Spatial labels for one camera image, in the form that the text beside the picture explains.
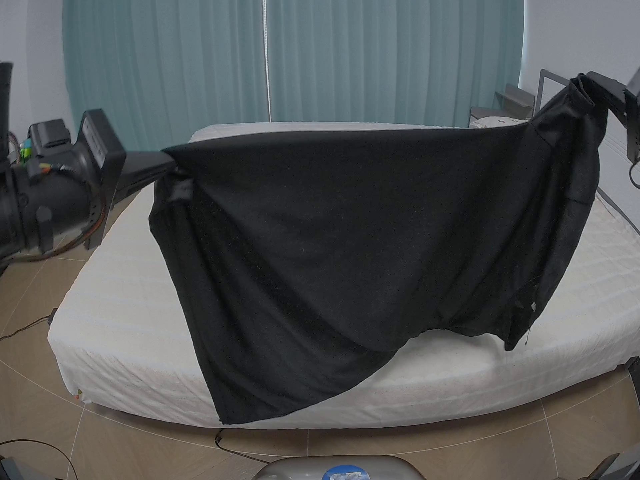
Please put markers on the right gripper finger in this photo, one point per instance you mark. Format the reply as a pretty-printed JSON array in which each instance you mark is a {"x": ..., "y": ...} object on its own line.
[
  {"x": 612, "y": 88},
  {"x": 619, "y": 113}
]

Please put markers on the bed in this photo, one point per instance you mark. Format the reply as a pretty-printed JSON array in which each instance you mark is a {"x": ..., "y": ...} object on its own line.
[{"x": 125, "y": 318}]

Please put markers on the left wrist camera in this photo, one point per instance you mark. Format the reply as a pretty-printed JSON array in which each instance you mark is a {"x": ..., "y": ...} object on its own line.
[{"x": 47, "y": 138}]

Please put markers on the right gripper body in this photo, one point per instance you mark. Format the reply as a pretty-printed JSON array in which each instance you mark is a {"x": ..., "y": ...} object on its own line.
[{"x": 633, "y": 128}]

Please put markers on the black T-shirt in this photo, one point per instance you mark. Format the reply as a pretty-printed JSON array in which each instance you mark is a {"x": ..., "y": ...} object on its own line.
[{"x": 350, "y": 243}]

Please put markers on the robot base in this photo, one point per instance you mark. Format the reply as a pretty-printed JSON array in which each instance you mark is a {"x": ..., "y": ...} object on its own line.
[{"x": 300, "y": 470}]

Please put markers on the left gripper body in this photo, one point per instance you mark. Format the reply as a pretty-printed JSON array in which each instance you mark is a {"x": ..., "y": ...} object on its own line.
[{"x": 60, "y": 198}]

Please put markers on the blue-green curtain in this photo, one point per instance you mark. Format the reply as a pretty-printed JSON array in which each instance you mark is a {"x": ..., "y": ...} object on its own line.
[
  {"x": 165, "y": 58},
  {"x": 390, "y": 43}
]

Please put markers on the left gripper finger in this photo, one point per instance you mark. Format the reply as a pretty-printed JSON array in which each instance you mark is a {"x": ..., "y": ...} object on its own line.
[
  {"x": 135, "y": 184},
  {"x": 145, "y": 162}
]

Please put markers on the grey bedside table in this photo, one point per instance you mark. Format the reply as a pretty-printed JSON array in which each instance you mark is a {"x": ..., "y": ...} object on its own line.
[{"x": 515, "y": 99}]

